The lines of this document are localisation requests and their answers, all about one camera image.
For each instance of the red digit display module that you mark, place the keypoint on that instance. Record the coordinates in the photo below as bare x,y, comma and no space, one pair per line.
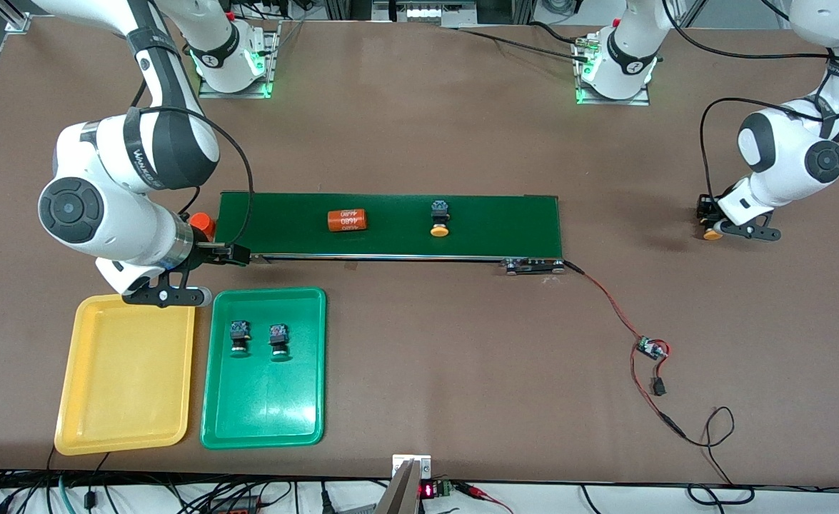
428,490

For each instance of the small black plug connector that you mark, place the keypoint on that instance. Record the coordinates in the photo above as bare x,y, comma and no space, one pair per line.
658,387

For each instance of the yellow plastic tray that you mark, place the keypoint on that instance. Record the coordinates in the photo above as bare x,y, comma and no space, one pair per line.
126,378

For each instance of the aluminium corner bracket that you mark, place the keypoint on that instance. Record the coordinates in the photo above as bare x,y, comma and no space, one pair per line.
18,23

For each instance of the yellow mushroom push button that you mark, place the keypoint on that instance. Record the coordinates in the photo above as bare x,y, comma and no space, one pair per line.
439,214
712,234

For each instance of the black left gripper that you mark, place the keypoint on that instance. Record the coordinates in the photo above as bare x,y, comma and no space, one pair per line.
707,208

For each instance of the orange 4680 battery cylinder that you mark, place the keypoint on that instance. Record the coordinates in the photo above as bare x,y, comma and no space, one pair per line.
348,220
205,223

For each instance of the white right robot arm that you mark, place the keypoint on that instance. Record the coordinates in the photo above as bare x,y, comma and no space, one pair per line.
126,221

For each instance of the green mushroom push button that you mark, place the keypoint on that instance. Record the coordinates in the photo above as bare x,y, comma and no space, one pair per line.
278,337
239,335

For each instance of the silver box with lights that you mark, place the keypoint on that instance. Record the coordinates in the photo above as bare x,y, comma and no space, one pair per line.
426,13

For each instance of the small circuit board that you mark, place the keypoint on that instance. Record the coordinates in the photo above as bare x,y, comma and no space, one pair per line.
651,348

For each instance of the silver camera mount bracket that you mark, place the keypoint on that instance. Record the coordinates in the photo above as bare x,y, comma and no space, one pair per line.
401,492

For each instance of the green plastic tray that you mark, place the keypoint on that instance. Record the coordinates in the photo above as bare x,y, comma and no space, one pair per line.
265,407

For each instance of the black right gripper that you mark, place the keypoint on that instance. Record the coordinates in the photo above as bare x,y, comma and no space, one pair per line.
208,253

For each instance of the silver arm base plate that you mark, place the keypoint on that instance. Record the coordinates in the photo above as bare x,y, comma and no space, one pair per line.
637,100
273,84

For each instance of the red test lead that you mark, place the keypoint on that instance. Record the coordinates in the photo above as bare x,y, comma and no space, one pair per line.
465,488

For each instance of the green conveyor belt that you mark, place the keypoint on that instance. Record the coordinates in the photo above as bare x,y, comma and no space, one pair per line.
398,228

